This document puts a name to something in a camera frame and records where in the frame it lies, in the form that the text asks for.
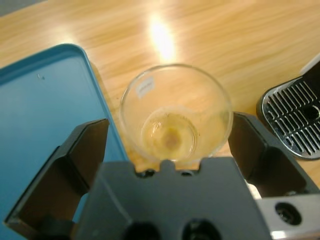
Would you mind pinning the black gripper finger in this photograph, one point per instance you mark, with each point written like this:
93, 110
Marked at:
265, 162
55, 180

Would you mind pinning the metal drip tray grille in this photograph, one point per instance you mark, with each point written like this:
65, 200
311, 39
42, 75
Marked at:
290, 117

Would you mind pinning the teal plastic tray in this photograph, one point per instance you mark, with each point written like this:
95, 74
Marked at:
50, 100

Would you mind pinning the clear drinking glass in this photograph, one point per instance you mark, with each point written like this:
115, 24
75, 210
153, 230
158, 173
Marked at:
172, 137

